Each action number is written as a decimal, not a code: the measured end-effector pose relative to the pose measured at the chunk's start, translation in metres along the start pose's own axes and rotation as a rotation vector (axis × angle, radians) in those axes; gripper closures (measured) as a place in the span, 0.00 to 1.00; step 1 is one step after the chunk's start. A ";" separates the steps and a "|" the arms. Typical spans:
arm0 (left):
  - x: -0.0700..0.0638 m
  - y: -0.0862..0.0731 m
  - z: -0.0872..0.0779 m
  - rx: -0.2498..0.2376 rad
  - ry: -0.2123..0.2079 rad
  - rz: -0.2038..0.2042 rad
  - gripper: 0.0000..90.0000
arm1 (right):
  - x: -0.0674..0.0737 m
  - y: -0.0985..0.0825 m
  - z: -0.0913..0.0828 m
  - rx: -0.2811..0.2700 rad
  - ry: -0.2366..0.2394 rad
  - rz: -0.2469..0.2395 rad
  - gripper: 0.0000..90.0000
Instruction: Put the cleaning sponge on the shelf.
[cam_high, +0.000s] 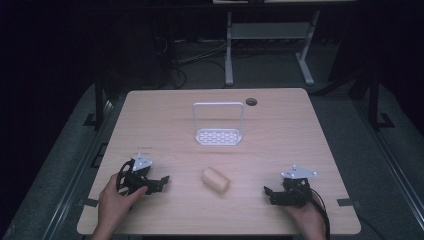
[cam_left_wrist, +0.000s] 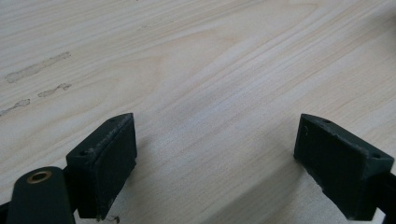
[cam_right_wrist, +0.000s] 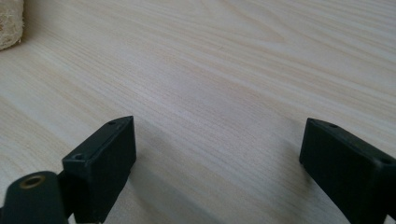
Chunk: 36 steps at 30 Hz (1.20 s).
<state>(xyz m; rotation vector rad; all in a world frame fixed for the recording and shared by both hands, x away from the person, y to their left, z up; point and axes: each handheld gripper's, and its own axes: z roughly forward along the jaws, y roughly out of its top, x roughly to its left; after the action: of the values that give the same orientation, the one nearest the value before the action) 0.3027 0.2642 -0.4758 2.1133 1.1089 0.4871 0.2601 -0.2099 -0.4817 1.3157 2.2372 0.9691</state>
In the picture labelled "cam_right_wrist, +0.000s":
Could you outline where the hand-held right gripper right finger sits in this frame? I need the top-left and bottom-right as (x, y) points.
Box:
(299, 117), (396, 224)

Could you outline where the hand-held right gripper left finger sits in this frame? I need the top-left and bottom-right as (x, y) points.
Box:
(62, 115), (137, 224)

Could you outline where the beige loofah sponge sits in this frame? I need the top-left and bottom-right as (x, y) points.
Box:
(0, 0), (25, 51)

